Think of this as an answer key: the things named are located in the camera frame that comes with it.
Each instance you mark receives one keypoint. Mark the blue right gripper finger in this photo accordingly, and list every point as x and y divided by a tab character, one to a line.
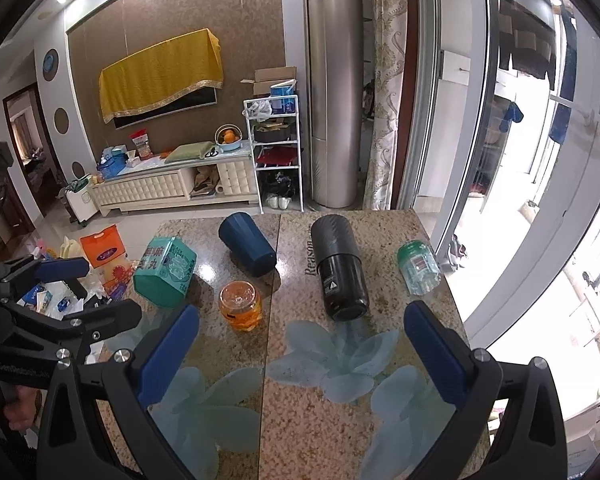
61	270

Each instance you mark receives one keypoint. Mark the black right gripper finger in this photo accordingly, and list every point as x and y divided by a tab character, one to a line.
79	331

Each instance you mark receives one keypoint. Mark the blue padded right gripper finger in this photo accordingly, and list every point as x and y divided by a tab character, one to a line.
531	441
73	442

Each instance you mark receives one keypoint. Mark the teal printed box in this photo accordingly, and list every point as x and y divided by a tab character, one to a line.
165	271

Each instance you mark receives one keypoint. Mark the dark blue plastic cup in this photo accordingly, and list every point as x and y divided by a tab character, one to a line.
246	242

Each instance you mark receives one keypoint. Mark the person's left hand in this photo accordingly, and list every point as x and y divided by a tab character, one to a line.
21	413

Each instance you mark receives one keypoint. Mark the orange shopping bag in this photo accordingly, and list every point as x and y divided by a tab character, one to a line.
103	247

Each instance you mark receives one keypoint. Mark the white appliance on floor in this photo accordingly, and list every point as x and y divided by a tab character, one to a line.
79	198

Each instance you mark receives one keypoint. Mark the blue bag on cabinet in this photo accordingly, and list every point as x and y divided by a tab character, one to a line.
112	166

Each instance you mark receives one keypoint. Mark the orange glass jar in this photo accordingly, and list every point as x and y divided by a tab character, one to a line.
241	305

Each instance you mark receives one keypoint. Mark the red snack bag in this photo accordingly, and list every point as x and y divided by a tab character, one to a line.
140	139

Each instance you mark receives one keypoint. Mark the green folded cushion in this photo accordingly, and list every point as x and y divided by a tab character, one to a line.
191	151

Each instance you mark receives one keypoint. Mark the white tufted TV cabinet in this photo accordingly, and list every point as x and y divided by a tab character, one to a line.
154	184

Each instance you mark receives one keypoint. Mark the clear green-capped plastic bottle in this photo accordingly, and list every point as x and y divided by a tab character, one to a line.
418	267

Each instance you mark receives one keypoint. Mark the yellow cloth over television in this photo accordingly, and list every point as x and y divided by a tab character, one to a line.
160	74

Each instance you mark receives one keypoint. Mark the fruit basket with oranges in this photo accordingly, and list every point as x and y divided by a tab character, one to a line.
228	138

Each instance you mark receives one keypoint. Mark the black cylindrical tumbler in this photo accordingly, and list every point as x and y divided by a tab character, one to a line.
339	265

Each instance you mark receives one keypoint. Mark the white metal shelf rack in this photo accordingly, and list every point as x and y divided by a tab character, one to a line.
274	138

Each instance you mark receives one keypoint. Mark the cardboard box on rack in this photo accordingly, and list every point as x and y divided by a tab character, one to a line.
263	79

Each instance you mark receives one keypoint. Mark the silver tower air conditioner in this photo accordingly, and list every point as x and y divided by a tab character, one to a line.
334	75

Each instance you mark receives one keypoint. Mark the patterned beige curtain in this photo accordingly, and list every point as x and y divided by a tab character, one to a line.
390	28

